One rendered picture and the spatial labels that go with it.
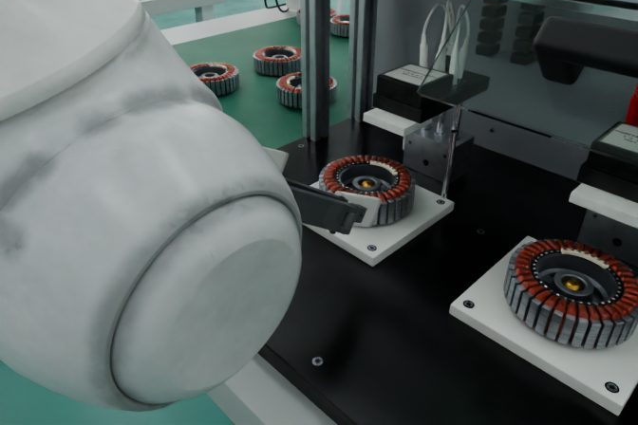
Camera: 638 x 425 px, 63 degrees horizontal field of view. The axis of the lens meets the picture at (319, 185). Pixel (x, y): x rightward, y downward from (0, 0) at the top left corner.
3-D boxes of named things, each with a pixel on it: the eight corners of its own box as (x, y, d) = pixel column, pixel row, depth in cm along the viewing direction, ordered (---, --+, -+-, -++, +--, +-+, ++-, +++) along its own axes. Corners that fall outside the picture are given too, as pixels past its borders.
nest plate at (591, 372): (617, 416, 39) (623, 406, 39) (448, 313, 49) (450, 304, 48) (678, 314, 48) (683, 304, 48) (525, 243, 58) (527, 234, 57)
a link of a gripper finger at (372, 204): (335, 190, 46) (341, 193, 46) (377, 196, 52) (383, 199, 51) (323, 220, 47) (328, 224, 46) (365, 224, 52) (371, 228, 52)
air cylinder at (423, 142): (447, 185, 68) (453, 147, 65) (402, 165, 73) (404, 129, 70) (468, 172, 71) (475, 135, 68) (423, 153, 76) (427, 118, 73)
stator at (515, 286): (621, 375, 41) (636, 342, 39) (484, 314, 47) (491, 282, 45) (645, 295, 49) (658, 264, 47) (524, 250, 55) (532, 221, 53)
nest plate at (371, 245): (372, 267, 54) (373, 258, 53) (277, 209, 63) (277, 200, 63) (453, 210, 63) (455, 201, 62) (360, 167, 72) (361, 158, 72)
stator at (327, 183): (370, 242, 56) (372, 212, 54) (299, 201, 63) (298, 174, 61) (432, 201, 62) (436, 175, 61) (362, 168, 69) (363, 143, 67)
